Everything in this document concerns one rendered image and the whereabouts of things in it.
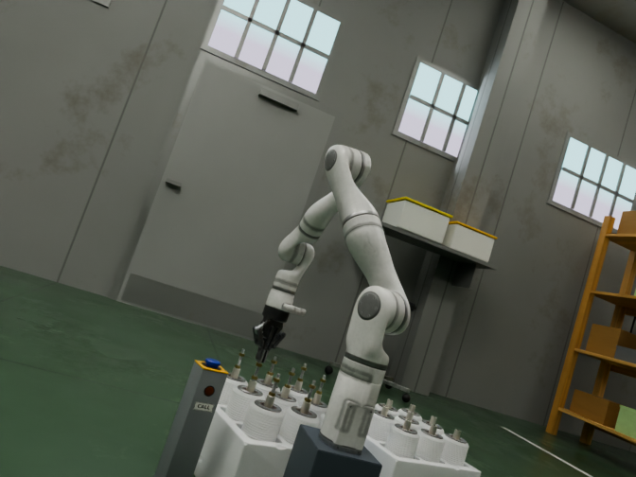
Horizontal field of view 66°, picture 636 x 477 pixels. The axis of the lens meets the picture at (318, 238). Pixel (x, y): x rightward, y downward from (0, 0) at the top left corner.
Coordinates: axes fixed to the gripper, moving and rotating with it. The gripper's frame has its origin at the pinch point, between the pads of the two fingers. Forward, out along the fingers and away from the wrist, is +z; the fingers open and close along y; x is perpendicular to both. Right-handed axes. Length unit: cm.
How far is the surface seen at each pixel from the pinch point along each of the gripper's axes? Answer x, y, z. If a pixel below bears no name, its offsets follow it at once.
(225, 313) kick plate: -205, -190, 20
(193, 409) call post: 3.1, 22.2, 14.3
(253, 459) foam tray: 16.6, 10.8, 21.4
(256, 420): 12.4, 8.7, 13.6
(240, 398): 1.5, 4.5, 12.2
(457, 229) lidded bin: -67, -276, -108
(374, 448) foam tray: 23.8, -39.2, 18.9
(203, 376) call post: 3.0, 22.5, 6.1
